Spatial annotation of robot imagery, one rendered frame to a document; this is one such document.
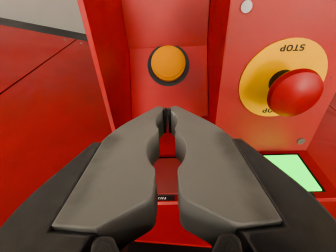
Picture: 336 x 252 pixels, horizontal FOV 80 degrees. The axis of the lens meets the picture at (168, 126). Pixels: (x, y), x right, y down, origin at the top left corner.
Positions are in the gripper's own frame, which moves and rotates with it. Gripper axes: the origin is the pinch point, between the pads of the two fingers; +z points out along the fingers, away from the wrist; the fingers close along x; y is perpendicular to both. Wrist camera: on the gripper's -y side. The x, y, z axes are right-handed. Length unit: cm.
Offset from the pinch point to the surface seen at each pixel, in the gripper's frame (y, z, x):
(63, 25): 2, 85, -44
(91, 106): 14.3, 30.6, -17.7
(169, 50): -1.0, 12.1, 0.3
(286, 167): 9.1, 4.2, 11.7
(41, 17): -1, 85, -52
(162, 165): 9.1, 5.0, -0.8
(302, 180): 9.2, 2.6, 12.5
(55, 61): 9, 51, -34
